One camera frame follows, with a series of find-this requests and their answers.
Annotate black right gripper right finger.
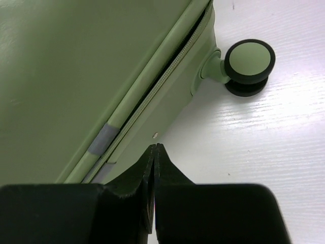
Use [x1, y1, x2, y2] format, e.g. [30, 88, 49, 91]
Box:
[154, 144, 290, 243]

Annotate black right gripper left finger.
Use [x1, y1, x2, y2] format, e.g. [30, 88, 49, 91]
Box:
[1, 145, 155, 243]

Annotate green hard-shell suitcase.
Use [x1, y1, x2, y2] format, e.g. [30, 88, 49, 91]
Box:
[1, 1, 276, 186]

